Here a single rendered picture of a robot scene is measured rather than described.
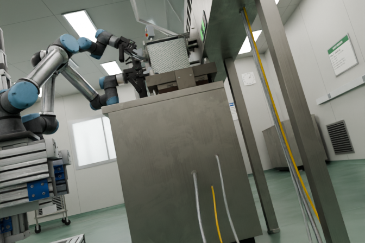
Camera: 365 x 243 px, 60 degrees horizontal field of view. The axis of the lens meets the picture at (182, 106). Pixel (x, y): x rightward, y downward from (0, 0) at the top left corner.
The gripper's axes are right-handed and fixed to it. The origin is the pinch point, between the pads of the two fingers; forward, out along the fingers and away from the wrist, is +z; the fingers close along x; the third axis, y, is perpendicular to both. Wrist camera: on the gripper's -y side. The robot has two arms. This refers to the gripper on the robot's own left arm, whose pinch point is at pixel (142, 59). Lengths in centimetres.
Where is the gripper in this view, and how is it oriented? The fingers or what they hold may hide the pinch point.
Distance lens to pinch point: 211.6
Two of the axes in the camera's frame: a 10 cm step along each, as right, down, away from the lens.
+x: 0.0, 2.0, 9.8
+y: 4.6, -8.7, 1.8
